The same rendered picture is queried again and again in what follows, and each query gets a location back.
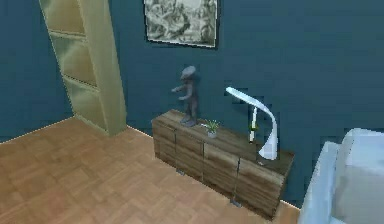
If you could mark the small potted houseplant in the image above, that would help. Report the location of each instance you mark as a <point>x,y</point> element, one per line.
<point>211,128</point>

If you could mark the pale blue sofa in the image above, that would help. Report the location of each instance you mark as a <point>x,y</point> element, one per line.
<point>350,180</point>

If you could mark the dark grey figure statue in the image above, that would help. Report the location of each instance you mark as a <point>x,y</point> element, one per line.
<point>190,96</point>

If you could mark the brown wooden sideboard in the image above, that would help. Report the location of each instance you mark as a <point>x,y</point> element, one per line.
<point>220,163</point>

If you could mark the white slender bottle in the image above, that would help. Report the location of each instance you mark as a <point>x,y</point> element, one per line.
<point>253,126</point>

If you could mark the white curved desk lamp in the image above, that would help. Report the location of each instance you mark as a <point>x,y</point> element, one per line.
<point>269,133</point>

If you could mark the pale yellow shelf unit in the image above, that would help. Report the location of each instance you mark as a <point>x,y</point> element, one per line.
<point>100,66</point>

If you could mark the grey framed wall picture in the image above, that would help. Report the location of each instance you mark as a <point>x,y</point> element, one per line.
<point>181,20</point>

